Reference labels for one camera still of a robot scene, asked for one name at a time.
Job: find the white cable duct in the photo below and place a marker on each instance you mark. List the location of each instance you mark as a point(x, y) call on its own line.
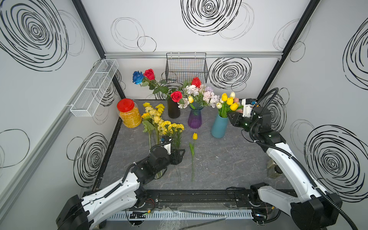
point(183, 215)

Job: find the spice jar back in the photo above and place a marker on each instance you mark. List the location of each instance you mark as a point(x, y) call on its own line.
point(270, 163)

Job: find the purple glass vase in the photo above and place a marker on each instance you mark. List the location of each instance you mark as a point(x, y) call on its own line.
point(195, 119)

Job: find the teal ceramic vase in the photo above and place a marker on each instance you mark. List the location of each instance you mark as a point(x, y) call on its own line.
point(219, 127)

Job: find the blue rose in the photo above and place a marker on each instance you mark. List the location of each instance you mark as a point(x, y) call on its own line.
point(137, 77)

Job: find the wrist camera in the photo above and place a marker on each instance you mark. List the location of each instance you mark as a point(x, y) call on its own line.
point(248, 105)
point(167, 146)

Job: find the spice jar front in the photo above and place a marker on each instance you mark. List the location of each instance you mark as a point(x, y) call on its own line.
point(274, 172)

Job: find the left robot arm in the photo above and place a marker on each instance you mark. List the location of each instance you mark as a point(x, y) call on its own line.
point(89, 211)

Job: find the black wire basket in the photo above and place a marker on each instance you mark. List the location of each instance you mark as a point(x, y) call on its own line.
point(181, 67)

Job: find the white wire shelf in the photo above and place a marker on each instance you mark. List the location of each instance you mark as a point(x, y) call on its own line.
point(94, 88)

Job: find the yellow carnation bouquet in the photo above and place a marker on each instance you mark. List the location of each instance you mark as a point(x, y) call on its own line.
point(197, 97)

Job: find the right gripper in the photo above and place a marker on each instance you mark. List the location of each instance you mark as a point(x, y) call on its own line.
point(236, 118)

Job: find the spice jar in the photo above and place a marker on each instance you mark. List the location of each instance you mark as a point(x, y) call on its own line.
point(274, 172)
point(270, 163)

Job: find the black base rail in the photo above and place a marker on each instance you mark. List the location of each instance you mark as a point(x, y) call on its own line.
point(239, 196)

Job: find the sunflower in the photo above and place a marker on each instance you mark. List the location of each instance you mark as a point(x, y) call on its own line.
point(148, 123)

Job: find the red lid plastic jar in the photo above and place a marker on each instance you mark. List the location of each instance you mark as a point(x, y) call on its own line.
point(129, 113)

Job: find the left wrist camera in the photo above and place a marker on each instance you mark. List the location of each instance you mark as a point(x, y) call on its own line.
point(167, 146)

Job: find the red rose top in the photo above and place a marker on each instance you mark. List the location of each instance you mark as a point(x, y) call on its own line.
point(159, 87)

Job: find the yellow tulip bouquet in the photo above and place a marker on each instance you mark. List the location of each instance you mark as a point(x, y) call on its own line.
point(228, 104)

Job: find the yellow rose stem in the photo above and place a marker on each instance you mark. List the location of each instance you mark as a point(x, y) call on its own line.
point(152, 118)

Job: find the yellow poppy stem large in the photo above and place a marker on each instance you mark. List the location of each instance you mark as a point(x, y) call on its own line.
point(157, 118)

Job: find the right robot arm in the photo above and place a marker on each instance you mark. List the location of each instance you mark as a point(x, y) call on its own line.
point(313, 207)

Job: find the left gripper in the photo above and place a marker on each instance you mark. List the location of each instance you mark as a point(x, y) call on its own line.
point(172, 155)

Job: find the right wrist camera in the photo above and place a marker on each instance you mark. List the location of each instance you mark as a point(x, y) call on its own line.
point(248, 105)

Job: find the yellow carnation stem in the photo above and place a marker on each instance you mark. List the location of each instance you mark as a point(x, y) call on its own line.
point(164, 135)
point(174, 135)
point(165, 124)
point(179, 130)

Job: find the black vase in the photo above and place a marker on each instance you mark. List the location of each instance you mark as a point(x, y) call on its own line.
point(173, 109)

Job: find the red rose low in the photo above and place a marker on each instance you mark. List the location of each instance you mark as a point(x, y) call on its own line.
point(177, 97)

